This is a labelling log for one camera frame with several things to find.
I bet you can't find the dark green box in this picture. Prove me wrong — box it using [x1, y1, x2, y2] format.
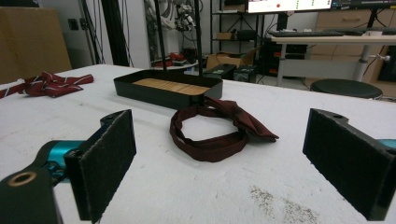
[233, 64, 258, 84]

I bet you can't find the black rack with wooden base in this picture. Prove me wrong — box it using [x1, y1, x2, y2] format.
[113, 0, 224, 111]

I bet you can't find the dark maroon bow tie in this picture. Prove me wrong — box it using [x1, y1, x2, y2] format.
[169, 96, 280, 163]

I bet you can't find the round white side table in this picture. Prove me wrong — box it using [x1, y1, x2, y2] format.
[150, 60, 199, 72]

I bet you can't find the black keyboard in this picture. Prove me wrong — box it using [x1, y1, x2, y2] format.
[268, 29, 346, 38]

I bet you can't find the bright computer monitor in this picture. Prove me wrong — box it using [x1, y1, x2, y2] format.
[247, 0, 334, 14]

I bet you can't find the open cardboard box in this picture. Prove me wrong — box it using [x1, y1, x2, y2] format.
[205, 46, 262, 71]

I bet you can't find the black box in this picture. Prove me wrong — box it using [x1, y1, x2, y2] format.
[211, 63, 237, 80]

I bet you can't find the black round stool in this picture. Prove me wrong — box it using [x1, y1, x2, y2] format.
[310, 78, 384, 101]

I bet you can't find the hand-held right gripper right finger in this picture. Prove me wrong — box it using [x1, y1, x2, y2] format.
[303, 107, 396, 221]

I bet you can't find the wooden cabinet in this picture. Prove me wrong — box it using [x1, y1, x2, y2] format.
[311, 8, 396, 64]

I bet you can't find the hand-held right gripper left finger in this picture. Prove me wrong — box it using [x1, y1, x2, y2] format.
[64, 109, 137, 223]

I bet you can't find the brown cardboard sheet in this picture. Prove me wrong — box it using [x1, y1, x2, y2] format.
[0, 7, 73, 85]

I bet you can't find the black computer tower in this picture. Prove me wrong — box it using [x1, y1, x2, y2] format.
[261, 40, 308, 77]

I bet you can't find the beige office desk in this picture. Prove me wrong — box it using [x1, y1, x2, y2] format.
[270, 33, 396, 87]

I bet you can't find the dark computer monitor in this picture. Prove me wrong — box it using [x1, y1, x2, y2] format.
[331, 0, 396, 9]

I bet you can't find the black pillar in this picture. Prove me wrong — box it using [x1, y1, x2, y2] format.
[101, 0, 131, 67]

